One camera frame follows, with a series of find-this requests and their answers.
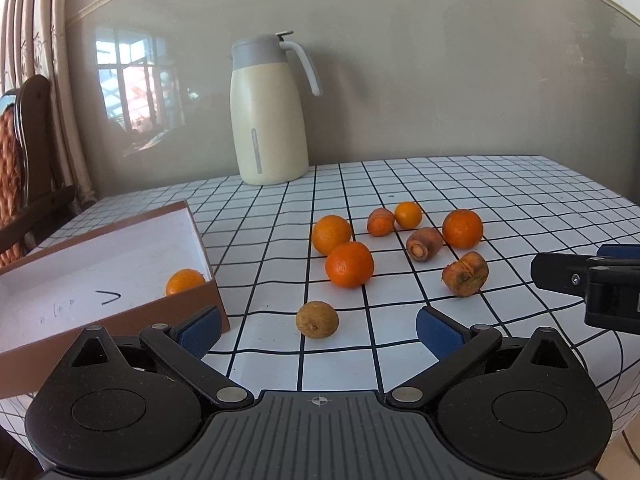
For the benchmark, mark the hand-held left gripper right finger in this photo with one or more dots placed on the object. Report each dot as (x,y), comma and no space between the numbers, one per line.
(437,332)

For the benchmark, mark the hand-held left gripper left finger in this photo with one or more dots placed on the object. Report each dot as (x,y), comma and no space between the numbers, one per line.
(200,332)

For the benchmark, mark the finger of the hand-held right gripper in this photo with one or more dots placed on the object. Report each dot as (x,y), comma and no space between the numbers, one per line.
(620,251)
(560,272)

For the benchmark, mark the carrot top piece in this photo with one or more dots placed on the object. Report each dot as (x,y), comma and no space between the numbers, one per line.
(465,274)

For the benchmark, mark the brownish carrot piece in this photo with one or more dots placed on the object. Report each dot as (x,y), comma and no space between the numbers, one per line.
(425,244)

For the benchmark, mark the deep orange mandarin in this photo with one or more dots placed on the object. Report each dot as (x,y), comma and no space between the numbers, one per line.
(349,265)
(463,228)

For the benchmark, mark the small brown round fruit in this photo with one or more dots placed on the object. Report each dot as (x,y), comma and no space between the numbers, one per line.
(317,319)

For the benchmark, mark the short carrot piece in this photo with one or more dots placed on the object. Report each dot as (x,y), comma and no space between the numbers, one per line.
(380,222)

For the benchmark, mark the brown cardboard box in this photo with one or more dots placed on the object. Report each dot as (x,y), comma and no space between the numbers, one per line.
(75,280)

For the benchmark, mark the yellowish orange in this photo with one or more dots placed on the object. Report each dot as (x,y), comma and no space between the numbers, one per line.
(330,232)

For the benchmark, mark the small orange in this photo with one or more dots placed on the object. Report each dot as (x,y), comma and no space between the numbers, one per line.
(184,282)

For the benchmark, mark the white checked tablecloth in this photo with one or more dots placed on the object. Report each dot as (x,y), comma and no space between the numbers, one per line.
(500,200)

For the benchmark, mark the tiny orange kumquat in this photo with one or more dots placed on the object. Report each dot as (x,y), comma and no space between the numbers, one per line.
(408,215)

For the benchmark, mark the cream thermos jug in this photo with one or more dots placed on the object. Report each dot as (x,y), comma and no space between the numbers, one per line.
(267,120)

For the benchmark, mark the orange woven chair cushion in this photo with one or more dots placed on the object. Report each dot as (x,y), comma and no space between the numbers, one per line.
(9,185)

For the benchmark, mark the dark wooden chair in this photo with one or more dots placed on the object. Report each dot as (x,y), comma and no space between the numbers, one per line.
(37,125)

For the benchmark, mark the beige curtain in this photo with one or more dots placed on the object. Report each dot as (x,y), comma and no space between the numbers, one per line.
(45,35)

